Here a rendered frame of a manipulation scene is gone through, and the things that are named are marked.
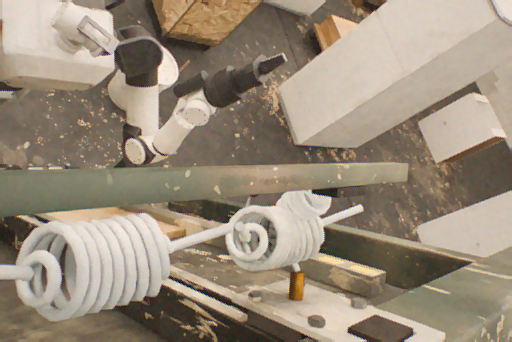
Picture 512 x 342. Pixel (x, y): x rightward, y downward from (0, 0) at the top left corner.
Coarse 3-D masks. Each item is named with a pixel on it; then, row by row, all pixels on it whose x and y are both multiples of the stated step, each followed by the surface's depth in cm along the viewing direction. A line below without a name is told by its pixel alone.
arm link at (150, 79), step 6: (126, 30) 129; (132, 30) 127; (138, 30) 126; (144, 30) 131; (126, 36) 125; (132, 36) 122; (150, 72) 126; (156, 72) 128; (126, 78) 127; (132, 78) 126; (138, 78) 125; (144, 78) 126; (150, 78) 126; (156, 78) 129; (132, 84) 126; (138, 84) 126; (144, 84) 126; (150, 84) 127; (156, 84) 129
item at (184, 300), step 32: (288, 192) 47; (320, 192) 42; (352, 192) 43; (0, 224) 106; (32, 224) 93; (64, 256) 83; (160, 288) 63; (192, 288) 64; (224, 288) 62; (256, 288) 52; (288, 288) 53; (160, 320) 63; (192, 320) 58; (224, 320) 54; (256, 320) 51; (288, 320) 44; (320, 320) 43; (352, 320) 45
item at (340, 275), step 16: (128, 208) 139; (144, 208) 134; (160, 208) 135; (176, 224) 122; (192, 224) 118; (208, 224) 117; (208, 240) 113; (224, 240) 109; (320, 256) 93; (320, 272) 90; (336, 272) 87; (352, 272) 85; (384, 272) 85; (352, 288) 85; (368, 288) 83; (384, 288) 86
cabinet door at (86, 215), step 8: (96, 208) 140; (104, 208) 141; (112, 208) 142; (56, 216) 128; (64, 216) 128; (72, 216) 129; (80, 216) 129; (88, 216) 130; (96, 216) 130; (104, 216) 131; (112, 216) 132; (160, 224) 123; (168, 224) 124; (168, 232) 116; (176, 232) 118; (184, 232) 119
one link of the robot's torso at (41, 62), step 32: (0, 0) 100; (32, 0) 102; (64, 0) 108; (96, 0) 113; (128, 0) 114; (0, 32) 100; (32, 32) 102; (0, 64) 104; (32, 64) 104; (64, 64) 108; (96, 64) 113
